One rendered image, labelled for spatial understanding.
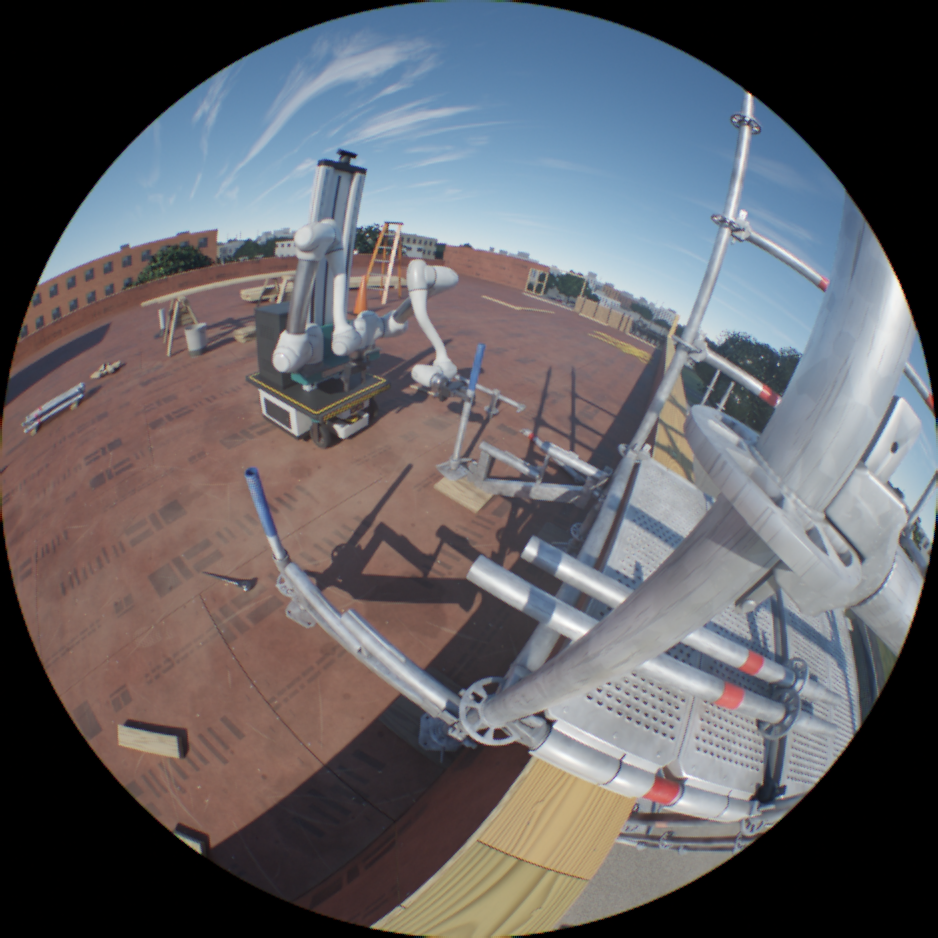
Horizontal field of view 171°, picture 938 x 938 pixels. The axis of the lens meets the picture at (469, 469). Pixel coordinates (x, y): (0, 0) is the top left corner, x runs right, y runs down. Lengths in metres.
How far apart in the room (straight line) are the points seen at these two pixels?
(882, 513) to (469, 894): 0.64
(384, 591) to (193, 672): 0.95
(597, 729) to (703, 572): 0.46
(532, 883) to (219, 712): 1.16
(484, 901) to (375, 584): 1.25
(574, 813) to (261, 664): 1.15
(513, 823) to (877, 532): 0.57
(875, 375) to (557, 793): 0.63
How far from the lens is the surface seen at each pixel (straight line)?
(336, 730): 1.28
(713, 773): 0.79
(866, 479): 0.18
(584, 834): 0.67
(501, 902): 0.67
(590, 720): 0.59
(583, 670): 0.26
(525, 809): 0.61
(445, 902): 0.65
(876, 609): 0.23
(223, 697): 1.44
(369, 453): 2.08
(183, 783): 1.55
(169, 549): 1.90
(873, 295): 0.16
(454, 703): 0.69
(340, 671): 1.31
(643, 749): 0.65
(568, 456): 1.41
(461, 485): 1.90
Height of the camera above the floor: 1.26
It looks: 38 degrees down
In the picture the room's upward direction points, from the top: 15 degrees clockwise
